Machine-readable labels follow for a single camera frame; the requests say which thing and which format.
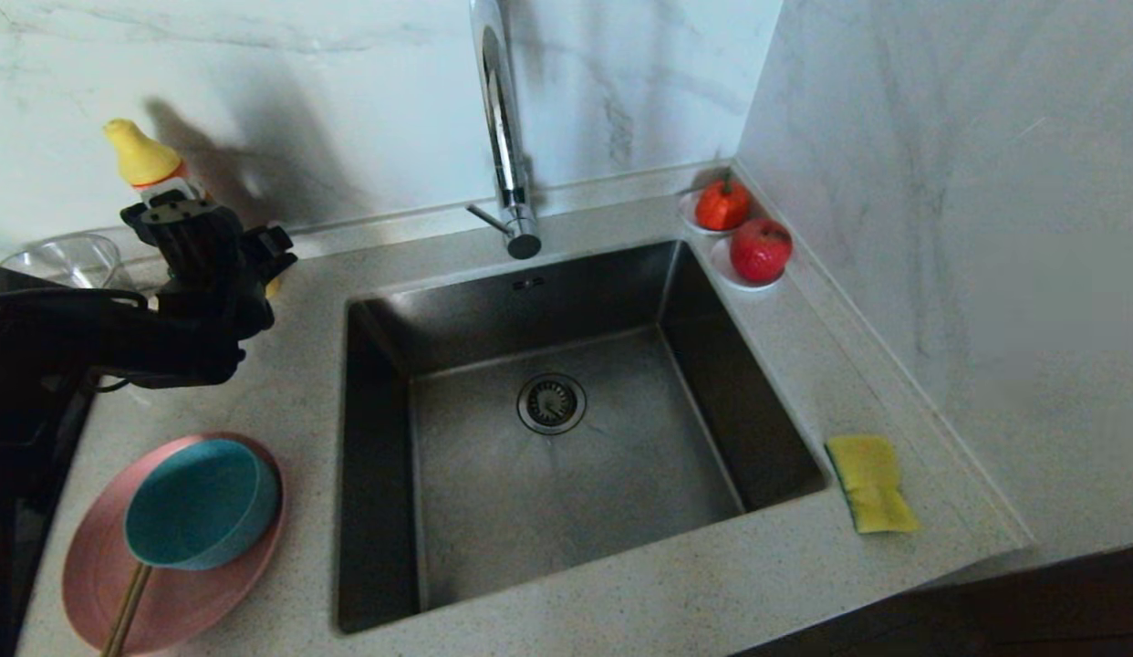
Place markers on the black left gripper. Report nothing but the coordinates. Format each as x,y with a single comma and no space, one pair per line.
215,283

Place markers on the orange detergent bottle yellow cap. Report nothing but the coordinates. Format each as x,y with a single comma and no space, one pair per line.
142,155

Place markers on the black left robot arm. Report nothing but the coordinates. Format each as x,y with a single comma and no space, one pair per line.
74,338

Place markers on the stainless steel sink basin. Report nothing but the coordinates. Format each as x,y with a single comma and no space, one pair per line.
576,511

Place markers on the yellow and green sponge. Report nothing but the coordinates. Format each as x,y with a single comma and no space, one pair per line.
869,484

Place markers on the clear glass bowl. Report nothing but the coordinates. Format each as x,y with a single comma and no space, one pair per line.
65,260

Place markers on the teal bowl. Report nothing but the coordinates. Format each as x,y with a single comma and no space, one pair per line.
197,502

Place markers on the chrome kitchen faucet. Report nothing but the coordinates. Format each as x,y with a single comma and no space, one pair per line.
504,137

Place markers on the round metal drain strainer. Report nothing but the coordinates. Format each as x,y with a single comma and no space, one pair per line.
551,402

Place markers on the pink round plate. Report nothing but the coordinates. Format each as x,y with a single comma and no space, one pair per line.
192,602

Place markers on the small white dish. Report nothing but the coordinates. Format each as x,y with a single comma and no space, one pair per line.
723,272
687,214

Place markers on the black cooktop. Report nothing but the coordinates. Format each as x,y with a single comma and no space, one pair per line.
10,593

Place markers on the red tomato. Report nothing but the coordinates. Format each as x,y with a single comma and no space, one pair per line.
722,205

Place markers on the red apple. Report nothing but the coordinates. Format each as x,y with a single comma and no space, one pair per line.
760,251

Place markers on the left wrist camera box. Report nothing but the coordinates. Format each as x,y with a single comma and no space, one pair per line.
170,212

